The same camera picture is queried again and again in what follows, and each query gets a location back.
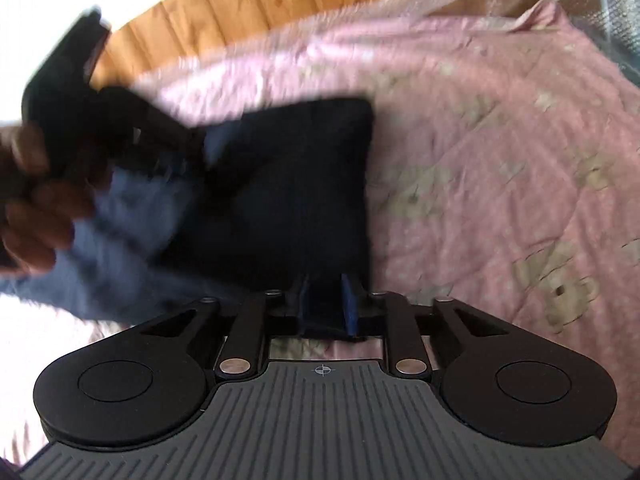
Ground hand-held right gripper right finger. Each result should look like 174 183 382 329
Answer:
340 272 511 378

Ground black pants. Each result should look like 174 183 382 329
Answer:
175 96 377 342

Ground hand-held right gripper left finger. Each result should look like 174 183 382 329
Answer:
140 275 313 378

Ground person's left hand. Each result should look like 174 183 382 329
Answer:
0 125 108 273

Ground pink bear-print blanket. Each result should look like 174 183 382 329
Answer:
0 0 640 461

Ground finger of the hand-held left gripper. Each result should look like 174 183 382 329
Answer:
97 85 208 171

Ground wooden headboard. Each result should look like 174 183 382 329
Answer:
92 0 441 86

